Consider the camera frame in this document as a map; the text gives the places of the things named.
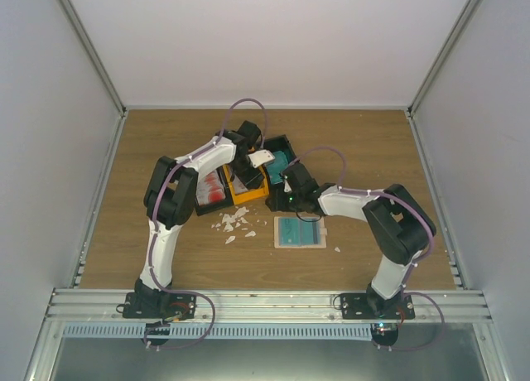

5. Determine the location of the teal VIP card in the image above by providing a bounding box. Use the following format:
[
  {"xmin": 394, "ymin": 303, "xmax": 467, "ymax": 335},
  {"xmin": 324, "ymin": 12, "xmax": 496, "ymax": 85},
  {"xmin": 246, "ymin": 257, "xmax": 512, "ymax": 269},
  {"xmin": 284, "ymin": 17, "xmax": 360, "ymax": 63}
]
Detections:
[
  {"xmin": 277, "ymin": 217, "xmax": 300, "ymax": 247},
  {"xmin": 299, "ymin": 218, "xmax": 321, "ymax": 246}
]

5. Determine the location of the beige card holder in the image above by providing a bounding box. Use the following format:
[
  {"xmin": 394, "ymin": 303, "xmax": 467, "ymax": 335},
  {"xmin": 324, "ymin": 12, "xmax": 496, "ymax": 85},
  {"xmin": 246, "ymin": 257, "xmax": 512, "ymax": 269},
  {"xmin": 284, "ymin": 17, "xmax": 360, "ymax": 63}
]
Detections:
[{"xmin": 274, "ymin": 216, "xmax": 327, "ymax": 248}]

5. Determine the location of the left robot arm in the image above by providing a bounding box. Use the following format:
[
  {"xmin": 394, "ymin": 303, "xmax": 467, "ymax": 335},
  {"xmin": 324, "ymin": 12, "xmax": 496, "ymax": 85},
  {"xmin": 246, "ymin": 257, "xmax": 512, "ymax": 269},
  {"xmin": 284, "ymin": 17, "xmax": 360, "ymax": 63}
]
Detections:
[{"xmin": 134, "ymin": 121, "xmax": 264, "ymax": 318}]

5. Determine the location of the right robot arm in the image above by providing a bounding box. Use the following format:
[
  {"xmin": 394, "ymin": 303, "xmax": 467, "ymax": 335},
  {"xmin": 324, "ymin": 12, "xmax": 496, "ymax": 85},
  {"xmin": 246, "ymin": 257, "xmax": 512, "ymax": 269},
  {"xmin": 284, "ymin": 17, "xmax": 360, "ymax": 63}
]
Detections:
[{"xmin": 266, "ymin": 162, "xmax": 436, "ymax": 319}]

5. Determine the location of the red white card stack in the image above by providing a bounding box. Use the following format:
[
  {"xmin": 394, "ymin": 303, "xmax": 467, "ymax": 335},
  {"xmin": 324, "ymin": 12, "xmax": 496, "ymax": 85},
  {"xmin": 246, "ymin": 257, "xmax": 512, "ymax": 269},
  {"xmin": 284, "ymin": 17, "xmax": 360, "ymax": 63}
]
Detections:
[{"xmin": 196, "ymin": 171, "xmax": 226, "ymax": 206}]

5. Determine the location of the orange bin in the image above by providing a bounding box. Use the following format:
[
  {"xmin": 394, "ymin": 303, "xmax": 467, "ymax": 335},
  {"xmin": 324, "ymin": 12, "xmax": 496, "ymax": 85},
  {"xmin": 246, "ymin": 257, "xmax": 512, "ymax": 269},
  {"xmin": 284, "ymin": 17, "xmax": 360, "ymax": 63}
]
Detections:
[{"xmin": 223, "ymin": 165, "xmax": 271, "ymax": 206}]

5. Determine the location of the black bin right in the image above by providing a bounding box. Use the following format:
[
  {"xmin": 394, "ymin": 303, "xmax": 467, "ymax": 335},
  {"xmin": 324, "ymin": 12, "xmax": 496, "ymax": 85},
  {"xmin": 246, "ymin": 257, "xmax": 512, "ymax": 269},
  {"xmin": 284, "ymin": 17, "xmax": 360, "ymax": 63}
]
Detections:
[{"xmin": 264, "ymin": 134, "xmax": 296, "ymax": 186}]

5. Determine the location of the black bin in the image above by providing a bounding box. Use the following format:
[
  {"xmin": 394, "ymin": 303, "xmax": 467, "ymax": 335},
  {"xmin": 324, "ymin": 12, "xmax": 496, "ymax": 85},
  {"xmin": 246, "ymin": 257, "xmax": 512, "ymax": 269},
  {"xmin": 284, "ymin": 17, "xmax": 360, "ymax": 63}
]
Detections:
[
  {"xmin": 195, "ymin": 169, "xmax": 233, "ymax": 216},
  {"xmin": 264, "ymin": 134, "xmax": 296, "ymax": 186}
]

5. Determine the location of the black bin left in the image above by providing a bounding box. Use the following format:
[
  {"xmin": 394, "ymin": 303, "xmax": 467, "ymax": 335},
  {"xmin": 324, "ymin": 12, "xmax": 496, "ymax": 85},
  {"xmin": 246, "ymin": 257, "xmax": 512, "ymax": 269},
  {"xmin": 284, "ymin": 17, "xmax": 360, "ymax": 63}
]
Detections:
[{"xmin": 195, "ymin": 169, "xmax": 233, "ymax": 216}]

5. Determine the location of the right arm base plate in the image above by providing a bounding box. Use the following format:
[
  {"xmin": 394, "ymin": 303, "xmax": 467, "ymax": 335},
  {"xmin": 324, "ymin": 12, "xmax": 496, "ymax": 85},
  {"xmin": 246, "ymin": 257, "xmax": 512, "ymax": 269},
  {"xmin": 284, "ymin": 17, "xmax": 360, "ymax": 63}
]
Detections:
[{"xmin": 331, "ymin": 292, "xmax": 416, "ymax": 321}]

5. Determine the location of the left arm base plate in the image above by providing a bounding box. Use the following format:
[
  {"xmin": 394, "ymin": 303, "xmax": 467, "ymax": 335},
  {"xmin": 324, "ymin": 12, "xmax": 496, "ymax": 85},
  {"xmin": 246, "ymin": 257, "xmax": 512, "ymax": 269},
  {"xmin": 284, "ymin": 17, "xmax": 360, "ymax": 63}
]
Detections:
[{"xmin": 116, "ymin": 292, "xmax": 196, "ymax": 321}]

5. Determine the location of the grey slotted cable duct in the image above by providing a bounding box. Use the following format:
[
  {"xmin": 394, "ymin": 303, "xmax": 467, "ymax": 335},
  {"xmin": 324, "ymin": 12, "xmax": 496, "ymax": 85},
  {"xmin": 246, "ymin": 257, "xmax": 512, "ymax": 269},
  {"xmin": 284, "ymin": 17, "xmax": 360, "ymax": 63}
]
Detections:
[{"xmin": 63, "ymin": 322, "xmax": 372, "ymax": 341}]

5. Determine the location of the aluminium rail frame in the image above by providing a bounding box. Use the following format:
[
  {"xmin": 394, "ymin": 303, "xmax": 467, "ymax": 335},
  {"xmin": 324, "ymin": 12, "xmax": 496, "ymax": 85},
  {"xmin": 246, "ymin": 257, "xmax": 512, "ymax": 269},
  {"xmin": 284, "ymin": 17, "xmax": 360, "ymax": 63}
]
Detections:
[{"xmin": 26, "ymin": 110, "xmax": 508, "ymax": 380}]

